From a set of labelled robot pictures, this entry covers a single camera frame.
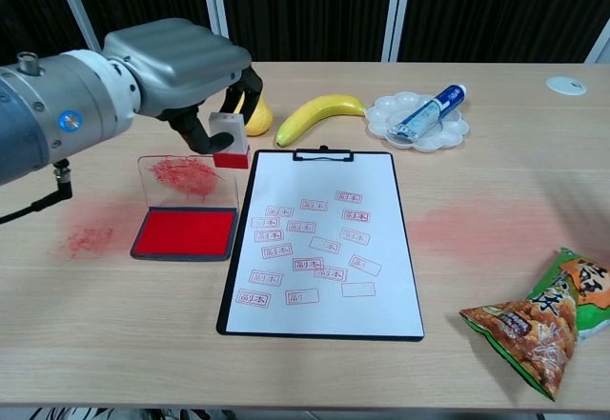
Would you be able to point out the yellow banana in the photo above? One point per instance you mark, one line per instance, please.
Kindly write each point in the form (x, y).
(314, 113)

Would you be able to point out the yellow pear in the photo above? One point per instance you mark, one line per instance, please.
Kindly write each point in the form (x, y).
(261, 122)

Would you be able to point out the black clipboard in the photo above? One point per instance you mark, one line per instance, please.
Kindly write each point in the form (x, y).
(324, 154)

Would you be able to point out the red ink pad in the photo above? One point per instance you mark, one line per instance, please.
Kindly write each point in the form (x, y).
(183, 234)

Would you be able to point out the green orange snack bag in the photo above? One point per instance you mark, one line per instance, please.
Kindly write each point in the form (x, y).
(538, 334)

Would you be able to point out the grey aluminium partition post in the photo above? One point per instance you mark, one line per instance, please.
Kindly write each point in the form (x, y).
(76, 5)
(397, 10)
(215, 1)
(599, 46)

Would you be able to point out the blue white toothpaste tube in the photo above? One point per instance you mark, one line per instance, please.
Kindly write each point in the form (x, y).
(429, 113)

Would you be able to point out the white flower-shaped palette dish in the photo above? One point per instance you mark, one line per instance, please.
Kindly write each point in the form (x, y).
(448, 129)

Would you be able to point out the small red stamp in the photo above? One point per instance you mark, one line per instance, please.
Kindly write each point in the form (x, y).
(231, 159)

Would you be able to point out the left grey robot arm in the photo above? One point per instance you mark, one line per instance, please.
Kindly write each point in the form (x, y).
(38, 120)

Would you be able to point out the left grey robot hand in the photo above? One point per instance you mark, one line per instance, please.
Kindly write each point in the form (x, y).
(186, 67)

